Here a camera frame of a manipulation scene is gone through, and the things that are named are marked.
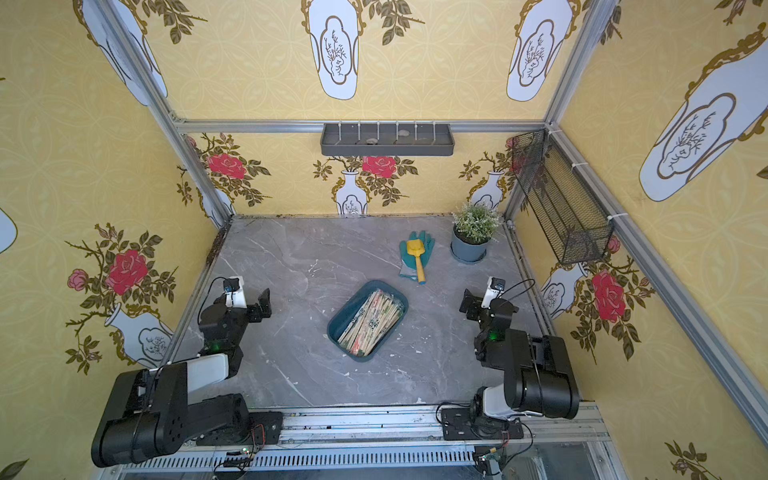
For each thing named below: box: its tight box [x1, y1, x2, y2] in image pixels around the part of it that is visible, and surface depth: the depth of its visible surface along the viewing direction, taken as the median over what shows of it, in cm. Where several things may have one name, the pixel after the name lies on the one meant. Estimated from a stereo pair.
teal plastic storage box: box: [327, 280, 409, 362], surface depth 92 cm
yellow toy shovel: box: [406, 239, 426, 283], surface depth 111 cm
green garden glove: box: [399, 231, 435, 284], surface depth 108 cm
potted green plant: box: [450, 202, 501, 263], surface depth 100 cm
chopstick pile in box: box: [338, 289, 404, 357], surface depth 92 cm
